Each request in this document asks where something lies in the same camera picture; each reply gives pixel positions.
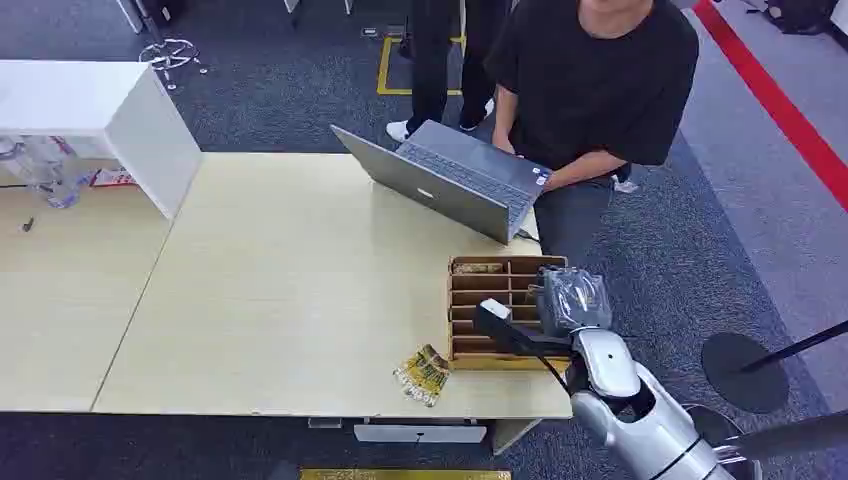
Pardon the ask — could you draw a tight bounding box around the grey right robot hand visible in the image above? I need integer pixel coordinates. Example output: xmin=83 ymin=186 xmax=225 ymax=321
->
xmin=529 ymin=265 xmax=614 ymax=339

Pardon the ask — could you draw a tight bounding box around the wooden card box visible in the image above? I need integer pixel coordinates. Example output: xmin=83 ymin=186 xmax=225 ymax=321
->
xmin=447 ymin=254 xmax=573 ymax=373

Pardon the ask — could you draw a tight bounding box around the grey laptop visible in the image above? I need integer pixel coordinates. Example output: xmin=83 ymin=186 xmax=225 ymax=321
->
xmin=329 ymin=119 xmax=555 ymax=246

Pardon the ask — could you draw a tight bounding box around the yellow printed card stack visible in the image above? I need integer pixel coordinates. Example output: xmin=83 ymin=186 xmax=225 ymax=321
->
xmin=392 ymin=343 xmax=452 ymax=408

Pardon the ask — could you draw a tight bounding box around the black round stand base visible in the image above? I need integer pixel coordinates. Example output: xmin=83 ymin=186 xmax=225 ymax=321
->
xmin=700 ymin=331 xmax=790 ymax=416

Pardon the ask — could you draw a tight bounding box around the white desk drawer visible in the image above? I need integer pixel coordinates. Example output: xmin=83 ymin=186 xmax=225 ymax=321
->
xmin=352 ymin=423 xmax=489 ymax=445

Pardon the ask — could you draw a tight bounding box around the seated person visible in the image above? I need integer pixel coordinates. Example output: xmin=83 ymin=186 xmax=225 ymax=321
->
xmin=483 ymin=0 xmax=701 ymax=266

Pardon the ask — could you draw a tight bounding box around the black stand pole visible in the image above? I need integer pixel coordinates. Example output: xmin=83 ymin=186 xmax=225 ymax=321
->
xmin=740 ymin=320 xmax=848 ymax=374

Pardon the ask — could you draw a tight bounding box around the standing person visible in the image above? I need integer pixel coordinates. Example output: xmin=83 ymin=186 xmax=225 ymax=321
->
xmin=386 ymin=0 xmax=513 ymax=144

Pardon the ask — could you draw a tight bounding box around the black bag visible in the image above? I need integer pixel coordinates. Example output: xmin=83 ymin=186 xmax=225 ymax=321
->
xmin=763 ymin=0 xmax=841 ymax=36

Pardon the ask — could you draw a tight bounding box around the chrome chair base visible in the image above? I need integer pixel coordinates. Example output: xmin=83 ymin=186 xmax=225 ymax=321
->
xmin=137 ymin=37 xmax=209 ymax=91

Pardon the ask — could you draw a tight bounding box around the red and white packet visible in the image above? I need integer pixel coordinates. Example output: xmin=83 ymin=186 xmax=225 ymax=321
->
xmin=87 ymin=168 xmax=138 ymax=189

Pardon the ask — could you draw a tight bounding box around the white shelf unit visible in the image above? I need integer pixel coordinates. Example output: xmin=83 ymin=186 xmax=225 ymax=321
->
xmin=0 ymin=59 xmax=204 ymax=221

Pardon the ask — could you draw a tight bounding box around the clear plastic bottle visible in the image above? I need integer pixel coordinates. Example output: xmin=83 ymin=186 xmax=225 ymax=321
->
xmin=0 ymin=135 xmax=85 ymax=211

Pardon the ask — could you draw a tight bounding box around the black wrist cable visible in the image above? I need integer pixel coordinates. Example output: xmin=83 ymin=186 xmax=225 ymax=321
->
xmin=506 ymin=327 xmax=575 ymax=399

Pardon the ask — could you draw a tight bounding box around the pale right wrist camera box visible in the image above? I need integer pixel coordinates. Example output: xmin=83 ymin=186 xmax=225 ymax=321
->
xmin=472 ymin=298 xmax=515 ymax=335

